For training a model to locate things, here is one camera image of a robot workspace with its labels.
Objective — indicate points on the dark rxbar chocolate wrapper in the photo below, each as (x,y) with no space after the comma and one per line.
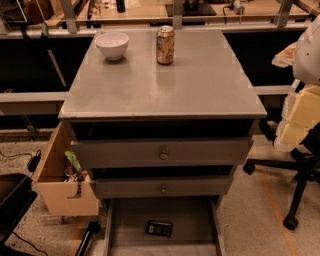
(159,228)

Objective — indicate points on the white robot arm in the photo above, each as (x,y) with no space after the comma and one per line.
(303,55)

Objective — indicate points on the grey drawer cabinet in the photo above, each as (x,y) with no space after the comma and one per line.
(204,93)

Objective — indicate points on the grey top drawer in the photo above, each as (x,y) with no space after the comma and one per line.
(161,153)

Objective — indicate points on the grey middle drawer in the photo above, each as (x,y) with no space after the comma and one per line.
(161,187)

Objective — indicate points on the grey open bottom drawer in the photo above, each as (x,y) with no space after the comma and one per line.
(177,226)

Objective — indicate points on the green snack packet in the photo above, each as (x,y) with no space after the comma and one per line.
(70,155)

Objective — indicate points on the gold soda can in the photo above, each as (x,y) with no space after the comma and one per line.
(165,38)

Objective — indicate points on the white ceramic bowl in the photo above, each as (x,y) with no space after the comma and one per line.
(112,45)

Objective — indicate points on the black metal stand leg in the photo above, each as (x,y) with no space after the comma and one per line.
(93,227)

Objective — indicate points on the light wooden crate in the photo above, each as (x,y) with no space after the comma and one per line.
(62,197)

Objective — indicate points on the black power adapter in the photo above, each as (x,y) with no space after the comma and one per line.
(34,161)

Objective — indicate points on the black office chair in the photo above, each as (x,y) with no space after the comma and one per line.
(307,166)

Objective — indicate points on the black bin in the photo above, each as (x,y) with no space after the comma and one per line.
(16,196)

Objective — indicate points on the wooden background workbench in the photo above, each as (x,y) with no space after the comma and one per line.
(74,13)

